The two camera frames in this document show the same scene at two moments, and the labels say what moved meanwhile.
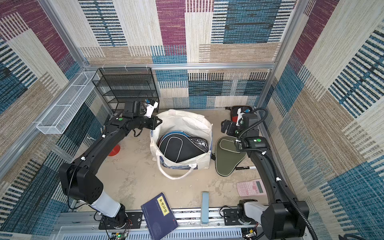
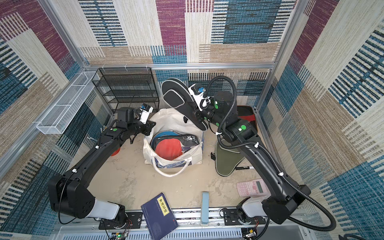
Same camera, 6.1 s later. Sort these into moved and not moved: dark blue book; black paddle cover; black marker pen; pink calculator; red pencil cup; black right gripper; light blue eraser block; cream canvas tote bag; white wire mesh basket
Moved: black paddle cover; black right gripper; cream canvas tote bag
Not moved: white wire mesh basket; red pencil cup; dark blue book; pink calculator; light blue eraser block; black marker pen
